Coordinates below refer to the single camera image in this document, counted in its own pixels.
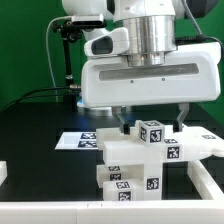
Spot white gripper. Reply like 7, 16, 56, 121
81, 42, 221, 135

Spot white marker cube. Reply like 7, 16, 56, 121
135, 120, 165, 145

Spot white chair back frame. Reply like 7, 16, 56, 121
131, 125, 224, 164

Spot white chair seat block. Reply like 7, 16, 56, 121
96, 127, 165, 201

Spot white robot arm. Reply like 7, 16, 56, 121
62, 0, 223, 131

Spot white small block left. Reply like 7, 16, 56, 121
0, 161, 7, 186

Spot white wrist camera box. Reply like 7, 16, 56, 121
84, 27, 130, 57

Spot white marker base plate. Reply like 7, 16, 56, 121
55, 132, 98, 150

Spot black cables at base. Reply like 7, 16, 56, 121
0, 85, 82, 113

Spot black camera on stand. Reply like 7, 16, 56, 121
51, 13, 108, 112

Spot white border wall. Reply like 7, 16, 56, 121
0, 161, 224, 224

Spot white camera cable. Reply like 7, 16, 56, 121
45, 15, 73, 103

